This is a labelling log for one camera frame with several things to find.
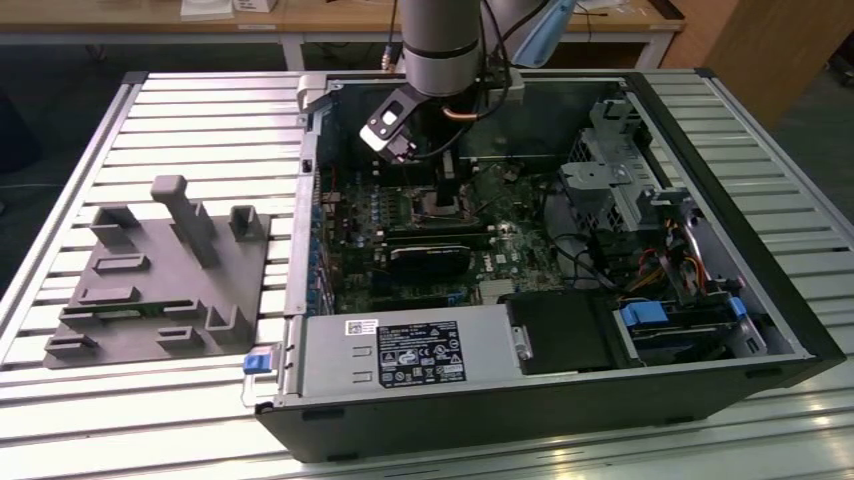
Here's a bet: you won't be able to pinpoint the silver square CPU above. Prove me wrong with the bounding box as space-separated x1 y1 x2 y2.
425 197 469 217

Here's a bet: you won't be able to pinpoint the CPU socket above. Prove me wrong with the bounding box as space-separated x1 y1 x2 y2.
404 185 480 225

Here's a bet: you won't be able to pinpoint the black RAM slots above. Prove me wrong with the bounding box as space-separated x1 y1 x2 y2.
369 152 482 185

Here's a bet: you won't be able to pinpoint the black installed RAM sticks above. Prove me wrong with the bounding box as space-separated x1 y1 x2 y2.
380 223 496 249

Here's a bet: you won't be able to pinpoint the green motherboard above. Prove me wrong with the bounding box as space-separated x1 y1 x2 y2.
310 162 569 317

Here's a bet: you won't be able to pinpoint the silver metal drive cage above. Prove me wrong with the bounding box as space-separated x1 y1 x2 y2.
556 98 669 232

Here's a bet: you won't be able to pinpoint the small silver heatsink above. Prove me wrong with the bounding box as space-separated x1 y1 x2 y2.
480 278 520 304

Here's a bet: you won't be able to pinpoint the black plastic shroud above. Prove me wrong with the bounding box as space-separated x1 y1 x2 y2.
500 291 633 377

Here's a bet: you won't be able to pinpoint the silver power supply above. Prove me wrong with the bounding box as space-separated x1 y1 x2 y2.
273 305 522 402

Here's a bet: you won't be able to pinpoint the blue disk carrier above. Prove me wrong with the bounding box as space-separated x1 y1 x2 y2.
617 298 669 332

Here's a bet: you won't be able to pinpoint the grey parts rack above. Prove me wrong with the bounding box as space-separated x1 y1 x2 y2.
39 174 274 371

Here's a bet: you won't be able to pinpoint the blue case latch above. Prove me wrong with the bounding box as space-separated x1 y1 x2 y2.
241 351 276 376

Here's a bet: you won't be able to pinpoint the white box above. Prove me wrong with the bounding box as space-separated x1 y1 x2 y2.
177 0 238 22

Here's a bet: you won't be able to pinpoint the black open PC case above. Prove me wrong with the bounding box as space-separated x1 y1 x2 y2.
252 68 847 464

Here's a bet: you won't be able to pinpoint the green RAM stick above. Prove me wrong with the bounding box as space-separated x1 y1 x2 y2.
90 304 166 319

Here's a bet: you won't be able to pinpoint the wooden cabinet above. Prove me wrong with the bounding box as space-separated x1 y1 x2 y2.
660 0 854 132

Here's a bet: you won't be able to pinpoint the wooden desk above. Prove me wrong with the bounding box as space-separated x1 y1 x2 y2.
0 0 688 71

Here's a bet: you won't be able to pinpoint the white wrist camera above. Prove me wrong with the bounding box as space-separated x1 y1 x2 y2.
357 88 436 165

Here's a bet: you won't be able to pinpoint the black looped cable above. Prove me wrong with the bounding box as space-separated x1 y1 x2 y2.
549 232 620 292

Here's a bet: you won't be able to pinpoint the grey case handle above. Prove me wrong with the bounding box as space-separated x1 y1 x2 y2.
293 74 333 112

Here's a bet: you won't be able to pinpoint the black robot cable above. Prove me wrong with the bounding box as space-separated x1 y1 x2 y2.
480 0 532 69

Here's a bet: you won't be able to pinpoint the grey plastic bracket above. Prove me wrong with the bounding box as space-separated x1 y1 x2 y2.
637 186 689 232

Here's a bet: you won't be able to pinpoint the orange yellow wire bundle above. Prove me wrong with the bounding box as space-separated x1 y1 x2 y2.
631 248 709 297

